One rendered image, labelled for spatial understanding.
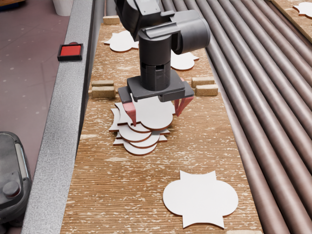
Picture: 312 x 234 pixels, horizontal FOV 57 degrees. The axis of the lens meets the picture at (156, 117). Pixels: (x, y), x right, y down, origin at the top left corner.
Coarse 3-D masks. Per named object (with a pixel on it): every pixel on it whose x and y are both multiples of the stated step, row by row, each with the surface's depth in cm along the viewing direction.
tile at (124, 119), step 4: (116, 104) 69; (120, 104) 69; (120, 108) 68; (120, 112) 67; (124, 112) 67; (120, 116) 66; (124, 116) 66; (128, 116) 66; (120, 120) 65; (124, 120) 65; (128, 120) 65; (120, 124) 64; (124, 124) 65; (128, 124) 64; (136, 124) 64; (140, 124) 64; (132, 128) 63; (136, 128) 63; (140, 128) 63; (144, 128) 63; (136, 132) 63; (140, 132) 63; (144, 132) 63; (148, 132) 63
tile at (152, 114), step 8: (136, 104) 67; (144, 104) 67; (152, 104) 67; (160, 104) 67; (168, 104) 67; (136, 112) 65; (144, 112) 65; (152, 112) 65; (160, 112) 65; (168, 112) 65; (136, 120) 64; (144, 120) 64; (152, 120) 64; (160, 120) 64; (168, 120) 64; (152, 128) 62; (160, 128) 62
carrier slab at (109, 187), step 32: (96, 128) 68; (192, 128) 68; (224, 128) 68; (96, 160) 61; (128, 160) 61; (160, 160) 61; (192, 160) 61; (224, 160) 61; (96, 192) 55; (128, 192) 55; (160, 192) 55; (64, 224) 51; (96, 224) 51; (128, 224) 51; (160, 224) 51; (224, 224) 51; (256, 224) 51
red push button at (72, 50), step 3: (78, 45) 96; (63, 48) 95; (66, 48) 95; (69, 48) 95; (72, 48) 95; (75, 48) 95; (78, 48) 95; (63, 51) 94; (66, 51) 94; (69, 51) 94; (72, 51) 94; (75, 51) 94; (78, 51) 94; (63, 54) 92; (66, 54) 92; (69, 54) 92; (72, 54) 92; (75, 54) 92; (78, 54) 92
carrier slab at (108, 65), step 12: (120, 24) 106; (108, 36) 99; (96, 48) 94; (108, 48) 94; (96, 60) 88; (108, 60) 88; (120, 60) 88; (132, 60) 88; (204, 60) 88; (96, 72) 84; (108, 72) 84; (120, 72) 84; (132, 72) 84; (180, 72) 84; (192, 72) 84; (204, 72) 84; (120, 84) 80
